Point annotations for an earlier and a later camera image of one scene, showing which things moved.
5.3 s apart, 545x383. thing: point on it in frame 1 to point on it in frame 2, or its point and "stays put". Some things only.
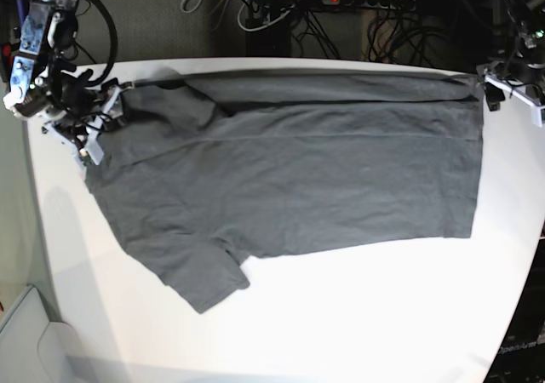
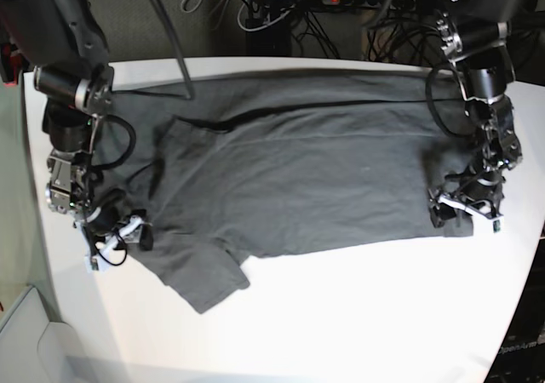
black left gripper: (81, 108) to (109, 211)
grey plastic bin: (34, 349) stays put
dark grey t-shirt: (209, 168) stays put
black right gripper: (515, 66) to (478, 184)
